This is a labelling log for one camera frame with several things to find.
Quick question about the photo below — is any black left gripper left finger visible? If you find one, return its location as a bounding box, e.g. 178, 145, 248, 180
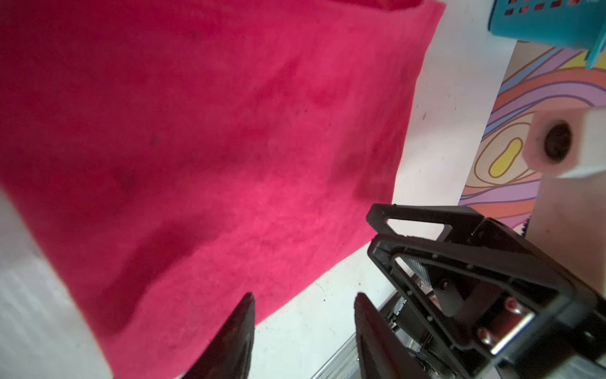
182, 292, 256, 379

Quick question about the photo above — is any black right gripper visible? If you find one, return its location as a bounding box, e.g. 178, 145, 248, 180
366, 204, 605, 378

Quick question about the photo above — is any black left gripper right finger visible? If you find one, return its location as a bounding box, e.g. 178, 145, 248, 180
354, 293, 426, 379

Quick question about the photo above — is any magenta t shirt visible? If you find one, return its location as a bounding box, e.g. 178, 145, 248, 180
1, 1, 445, 378

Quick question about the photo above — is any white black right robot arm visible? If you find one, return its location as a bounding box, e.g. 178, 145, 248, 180
355, 175, 605, 378

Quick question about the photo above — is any teal plastic basket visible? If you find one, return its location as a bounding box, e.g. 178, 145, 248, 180
489, 0, 605, 69

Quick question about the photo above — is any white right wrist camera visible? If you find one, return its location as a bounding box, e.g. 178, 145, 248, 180
522, 107, 605, 178

